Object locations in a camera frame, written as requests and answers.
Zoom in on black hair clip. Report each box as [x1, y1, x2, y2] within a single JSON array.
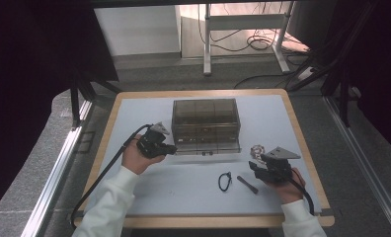
[[236, 175, 260, 196]]

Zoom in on hand-held gripper black cable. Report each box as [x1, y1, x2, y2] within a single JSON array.
[[290, 167, 316, 216], [70, 123, 153, 230]]

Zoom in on person's right hand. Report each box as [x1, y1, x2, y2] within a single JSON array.
[[271, 167, 306, 205]]

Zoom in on black hair tie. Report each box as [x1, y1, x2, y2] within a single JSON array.
[[217, 171, 233, 193]]

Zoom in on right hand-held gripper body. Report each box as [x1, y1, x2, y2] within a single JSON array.
[[261, 146, 301, 185]]

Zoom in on small silver ring ornament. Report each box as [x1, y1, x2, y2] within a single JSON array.
[[250, 143, 267, 162]]

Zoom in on left hand-held gripper black cable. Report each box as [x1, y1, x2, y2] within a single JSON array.
[[70, 123, 153, 230]]

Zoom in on person's left hand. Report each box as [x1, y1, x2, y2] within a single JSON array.
[[121, 133, 167, 176]]

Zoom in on right hand-held gripper black cable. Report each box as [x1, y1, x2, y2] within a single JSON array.
[[290, 167, 316, 216]]

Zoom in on black floor cable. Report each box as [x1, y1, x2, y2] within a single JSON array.
[[233, 70, 300, 90]]

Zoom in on smoky transparent jewelry drawer box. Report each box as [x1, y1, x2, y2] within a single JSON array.
[[171, 98, 242, 156]]

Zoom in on wooden table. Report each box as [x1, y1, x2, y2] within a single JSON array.
[[73, 88, 336, 229]]

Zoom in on black metal stand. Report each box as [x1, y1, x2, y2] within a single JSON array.
[[288, 0, 379, 127], [69, 63, 122, 127]]

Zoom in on white table mat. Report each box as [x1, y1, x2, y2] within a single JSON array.
[[84, 94, 323, 216]]

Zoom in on white power strip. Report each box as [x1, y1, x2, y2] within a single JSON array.
[[296, 66, 316, 82]]

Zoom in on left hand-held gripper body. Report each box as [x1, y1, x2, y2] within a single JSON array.
[[136, 121, 171, 159]]

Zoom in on coiled black cables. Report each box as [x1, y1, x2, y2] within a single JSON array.
[[197, 3, 311, 53]]

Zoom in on white metal desk frame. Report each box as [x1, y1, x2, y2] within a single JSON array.
[[202, 1, 296, 77]]

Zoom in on dark floor grille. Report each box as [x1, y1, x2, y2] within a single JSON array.
[[76, 131, 96, 154]]

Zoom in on aluminium rail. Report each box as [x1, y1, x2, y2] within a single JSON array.
[[325, 97, 391, 236], [20, 100, 93, 237]]

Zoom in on white panel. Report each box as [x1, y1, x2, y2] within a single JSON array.
[[94, 5, 182, 57]]

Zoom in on dark curtain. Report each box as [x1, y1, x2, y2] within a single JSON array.
[[0, 0, 118, 221], [335, 0, 391, 162]]

